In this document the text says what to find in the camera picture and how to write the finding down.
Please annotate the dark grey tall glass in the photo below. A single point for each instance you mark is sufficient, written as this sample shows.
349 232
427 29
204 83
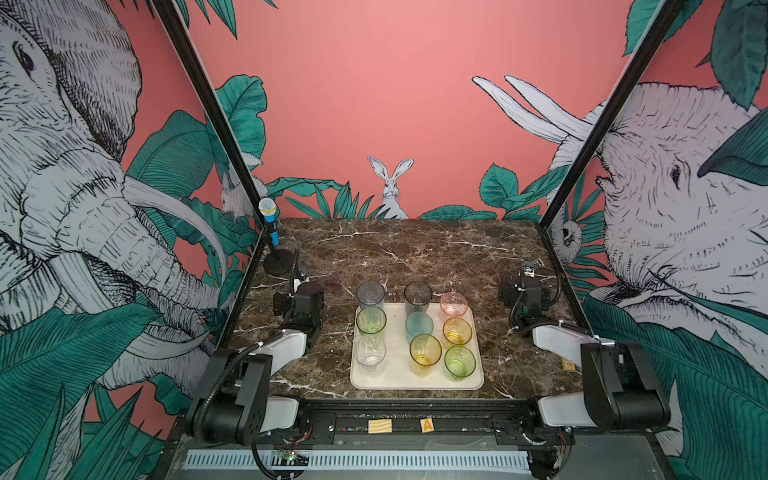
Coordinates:
418 296

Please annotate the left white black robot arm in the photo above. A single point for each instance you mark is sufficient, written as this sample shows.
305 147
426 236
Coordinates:
233 403

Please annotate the blue tall plastic glass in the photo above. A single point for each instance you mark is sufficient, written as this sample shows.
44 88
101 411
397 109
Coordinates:
371 293

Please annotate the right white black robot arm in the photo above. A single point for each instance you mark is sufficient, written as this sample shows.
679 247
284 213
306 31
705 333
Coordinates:
620 389

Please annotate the light green tall glass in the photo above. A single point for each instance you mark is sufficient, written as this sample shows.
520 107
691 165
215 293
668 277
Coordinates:
370 324

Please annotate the short yellow glass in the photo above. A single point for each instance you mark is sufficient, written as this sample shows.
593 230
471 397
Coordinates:
457 331

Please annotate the white ventilated strip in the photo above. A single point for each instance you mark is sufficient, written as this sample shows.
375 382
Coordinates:
330 460

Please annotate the frosted teal textured glass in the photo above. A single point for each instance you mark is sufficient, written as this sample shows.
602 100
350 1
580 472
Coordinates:
418 323

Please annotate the microphone on black stand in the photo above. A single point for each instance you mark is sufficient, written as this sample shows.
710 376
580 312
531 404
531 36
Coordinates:
277 261

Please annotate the black frame post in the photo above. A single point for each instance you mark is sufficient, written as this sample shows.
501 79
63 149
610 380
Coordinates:
653 36
176 30

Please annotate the left black frame post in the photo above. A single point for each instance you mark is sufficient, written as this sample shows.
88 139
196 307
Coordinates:
176 30

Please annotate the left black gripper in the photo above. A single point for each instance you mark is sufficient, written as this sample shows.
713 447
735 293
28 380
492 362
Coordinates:
281 304

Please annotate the short green glass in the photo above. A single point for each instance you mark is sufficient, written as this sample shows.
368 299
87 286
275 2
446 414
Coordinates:
460 362

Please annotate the black front rail base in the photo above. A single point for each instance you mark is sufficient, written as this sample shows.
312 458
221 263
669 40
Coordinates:
460 425

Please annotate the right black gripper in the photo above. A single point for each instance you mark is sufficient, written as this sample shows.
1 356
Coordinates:
508 293

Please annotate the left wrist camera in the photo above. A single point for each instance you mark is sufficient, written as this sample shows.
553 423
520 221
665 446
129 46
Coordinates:
298 277

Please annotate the beige plastic tray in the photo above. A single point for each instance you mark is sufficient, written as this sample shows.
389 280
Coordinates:
397 370

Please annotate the tall yellow glass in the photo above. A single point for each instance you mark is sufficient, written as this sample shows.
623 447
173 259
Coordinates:
425 352

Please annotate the wooden block on rail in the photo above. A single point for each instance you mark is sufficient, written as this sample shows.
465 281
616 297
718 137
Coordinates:
380 426

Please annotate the pink short glass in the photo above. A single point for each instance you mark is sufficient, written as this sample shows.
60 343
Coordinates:
453 304

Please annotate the clear faceted glass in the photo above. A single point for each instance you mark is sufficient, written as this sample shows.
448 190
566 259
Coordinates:
370 351

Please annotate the right black frame post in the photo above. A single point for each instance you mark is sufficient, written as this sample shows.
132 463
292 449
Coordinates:
653 36

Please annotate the orange letter A tag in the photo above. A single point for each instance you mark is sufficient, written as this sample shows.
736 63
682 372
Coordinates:
427 425

